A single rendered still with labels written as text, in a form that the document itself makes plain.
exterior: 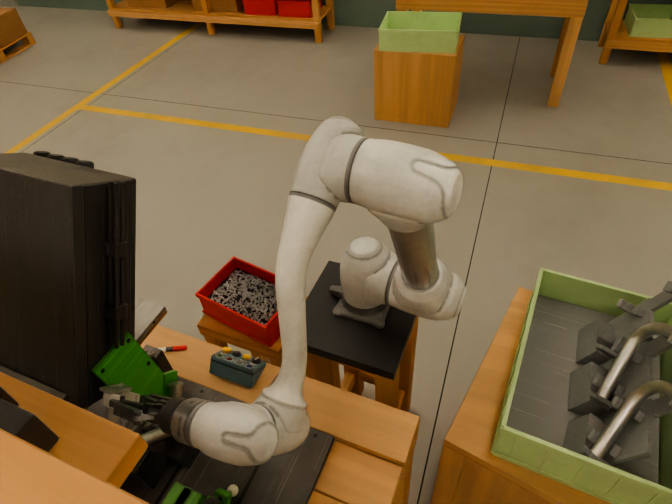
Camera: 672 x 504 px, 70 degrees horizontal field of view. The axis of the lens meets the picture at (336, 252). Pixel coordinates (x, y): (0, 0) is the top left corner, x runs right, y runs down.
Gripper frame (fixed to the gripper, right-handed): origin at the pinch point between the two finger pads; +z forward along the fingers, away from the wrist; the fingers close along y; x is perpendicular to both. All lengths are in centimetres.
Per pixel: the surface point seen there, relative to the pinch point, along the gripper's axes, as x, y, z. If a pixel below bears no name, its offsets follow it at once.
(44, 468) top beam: -21, 58, -71
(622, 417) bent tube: -2, -67, -98
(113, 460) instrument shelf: -4.4, 28.7, -37.2
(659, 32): -280, -449, -128
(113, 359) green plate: -8.3, -0.2, 4.3
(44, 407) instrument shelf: -8.8, 30.1, -22.5
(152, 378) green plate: -2.2, -11.8, 4.4
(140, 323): -14.0, -18.3, 18.8
